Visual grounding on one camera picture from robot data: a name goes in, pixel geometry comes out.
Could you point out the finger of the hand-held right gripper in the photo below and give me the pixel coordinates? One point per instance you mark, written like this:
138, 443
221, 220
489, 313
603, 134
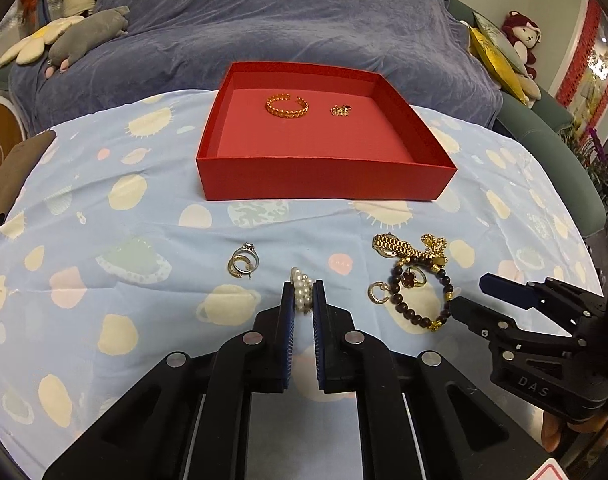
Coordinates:
476, 316
504, 291

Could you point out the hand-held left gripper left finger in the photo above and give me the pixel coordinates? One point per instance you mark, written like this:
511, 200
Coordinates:
288, 330

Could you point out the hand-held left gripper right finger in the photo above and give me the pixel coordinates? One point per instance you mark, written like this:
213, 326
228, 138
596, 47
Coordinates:
319, 330

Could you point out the gold hoop earring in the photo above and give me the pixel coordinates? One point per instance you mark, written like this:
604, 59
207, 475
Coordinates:
237, 266
377, 293

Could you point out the gold watch band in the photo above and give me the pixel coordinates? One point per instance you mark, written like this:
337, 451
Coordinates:
391, 246

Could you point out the red cardboard box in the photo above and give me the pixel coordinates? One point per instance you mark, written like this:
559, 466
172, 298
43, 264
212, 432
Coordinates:
314, 130

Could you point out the person's right hand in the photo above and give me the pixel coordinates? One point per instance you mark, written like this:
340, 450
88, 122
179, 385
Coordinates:
552, 435

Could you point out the red and white card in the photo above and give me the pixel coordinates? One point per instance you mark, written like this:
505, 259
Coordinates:
549, 472

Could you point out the potted plants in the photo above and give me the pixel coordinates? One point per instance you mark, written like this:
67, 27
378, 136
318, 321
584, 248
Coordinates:
601, 165

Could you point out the teal sofa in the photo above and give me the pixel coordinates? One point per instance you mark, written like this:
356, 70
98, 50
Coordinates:
544, 130

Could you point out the beige plush pillow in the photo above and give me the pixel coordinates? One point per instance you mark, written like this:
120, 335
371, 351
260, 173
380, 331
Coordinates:
530, 87

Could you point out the small gold flower earring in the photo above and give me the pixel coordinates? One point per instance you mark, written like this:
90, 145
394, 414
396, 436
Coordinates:
340, 109

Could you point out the yellow pillow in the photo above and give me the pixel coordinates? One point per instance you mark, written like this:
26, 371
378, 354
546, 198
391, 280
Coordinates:
501, 67

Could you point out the grey-green pillow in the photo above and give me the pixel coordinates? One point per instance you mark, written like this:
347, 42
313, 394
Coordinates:
499, 40

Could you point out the red monkey plush toy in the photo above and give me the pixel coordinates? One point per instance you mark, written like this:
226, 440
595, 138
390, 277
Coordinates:
524, 35

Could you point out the blue sofa blanket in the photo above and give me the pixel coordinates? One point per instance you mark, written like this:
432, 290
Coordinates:
284, 20

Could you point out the brown leather pad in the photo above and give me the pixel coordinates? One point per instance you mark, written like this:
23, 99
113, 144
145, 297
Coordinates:
13, 175

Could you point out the grey plush toy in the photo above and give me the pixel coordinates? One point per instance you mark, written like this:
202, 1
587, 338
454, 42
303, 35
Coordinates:
86, 35

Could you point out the daisy flower plush pillow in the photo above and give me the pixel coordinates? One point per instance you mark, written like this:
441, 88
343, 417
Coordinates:
31, 42

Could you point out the red paper wall decoration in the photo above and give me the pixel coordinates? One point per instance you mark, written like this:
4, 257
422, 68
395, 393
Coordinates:
579, 55

